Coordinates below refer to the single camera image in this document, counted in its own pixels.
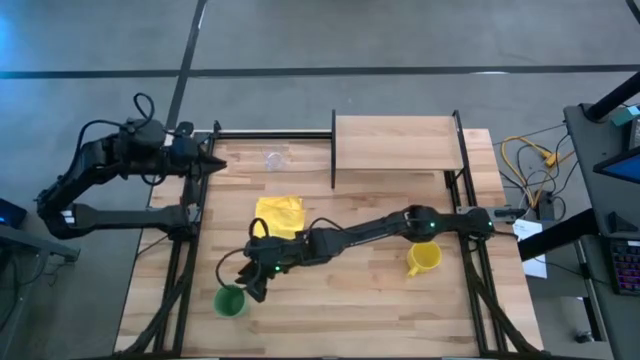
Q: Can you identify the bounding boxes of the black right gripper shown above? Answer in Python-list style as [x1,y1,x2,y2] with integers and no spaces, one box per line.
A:
[233,233,314,304]

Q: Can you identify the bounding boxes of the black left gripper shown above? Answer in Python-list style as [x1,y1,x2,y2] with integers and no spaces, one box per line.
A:
[168,121,228,177]

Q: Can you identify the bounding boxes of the green plastic cup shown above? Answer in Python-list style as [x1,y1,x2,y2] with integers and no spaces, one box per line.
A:
[213,283,249,319]

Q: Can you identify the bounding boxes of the clear glass cup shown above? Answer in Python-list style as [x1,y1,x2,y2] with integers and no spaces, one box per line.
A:
[263,149,288,173]

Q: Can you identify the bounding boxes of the yellow plastic mug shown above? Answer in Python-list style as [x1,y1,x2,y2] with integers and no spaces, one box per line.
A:
[405,240,444,279]

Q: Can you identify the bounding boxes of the wooden shelf with black supports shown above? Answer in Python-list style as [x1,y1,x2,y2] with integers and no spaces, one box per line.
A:
[330,109,474,191]

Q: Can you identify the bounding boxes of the yellow cloth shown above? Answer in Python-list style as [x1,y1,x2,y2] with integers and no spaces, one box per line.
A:
[253,194,307,241]

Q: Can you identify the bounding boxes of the grey metal stand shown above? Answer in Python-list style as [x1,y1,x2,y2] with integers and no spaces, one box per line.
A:
[0,223,82,264]

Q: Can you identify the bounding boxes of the dark device with blue light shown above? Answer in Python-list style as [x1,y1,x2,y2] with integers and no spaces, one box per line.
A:
[0,197,29,231]

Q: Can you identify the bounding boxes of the white paper sheet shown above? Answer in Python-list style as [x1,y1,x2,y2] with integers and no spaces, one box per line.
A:
[511,218,549,280]

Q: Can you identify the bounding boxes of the black bar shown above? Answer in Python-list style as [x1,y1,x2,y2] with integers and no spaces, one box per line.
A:
[516,207,600,263]

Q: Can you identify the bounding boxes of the grey side desk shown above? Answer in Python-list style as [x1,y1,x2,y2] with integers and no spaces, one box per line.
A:
[562,102,640,360]

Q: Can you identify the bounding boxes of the keyboard with coloured keys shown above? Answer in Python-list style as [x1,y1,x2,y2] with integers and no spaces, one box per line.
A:
[608,238,640,297]

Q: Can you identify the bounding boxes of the blue lit monitor screen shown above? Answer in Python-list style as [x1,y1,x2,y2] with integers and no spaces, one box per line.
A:
[592,146,640,186]

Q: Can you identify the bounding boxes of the black slanted pole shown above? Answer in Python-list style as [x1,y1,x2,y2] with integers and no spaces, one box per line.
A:
[583,71,640,123]

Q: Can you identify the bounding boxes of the teal small box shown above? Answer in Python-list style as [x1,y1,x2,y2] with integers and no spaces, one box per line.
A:
[610,104,640,127]

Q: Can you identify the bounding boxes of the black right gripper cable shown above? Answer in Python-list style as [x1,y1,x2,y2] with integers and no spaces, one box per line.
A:
[215,216,274,292]

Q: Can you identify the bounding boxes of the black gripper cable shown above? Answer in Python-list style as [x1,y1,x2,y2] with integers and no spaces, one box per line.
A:
[131,91,157,124]
[215,216,274,292]

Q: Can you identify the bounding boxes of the black metal table frame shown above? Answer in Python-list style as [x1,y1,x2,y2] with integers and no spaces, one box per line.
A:
[113,119,551,359]

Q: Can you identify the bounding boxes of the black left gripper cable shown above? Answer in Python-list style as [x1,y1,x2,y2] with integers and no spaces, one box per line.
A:
[131,91,157,124]

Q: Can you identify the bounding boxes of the yellow cable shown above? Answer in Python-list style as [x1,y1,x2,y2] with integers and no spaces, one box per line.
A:
[500,135,576,207]

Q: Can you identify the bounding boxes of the black floor cables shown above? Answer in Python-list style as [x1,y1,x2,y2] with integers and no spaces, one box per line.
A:
[498,132,581,224]

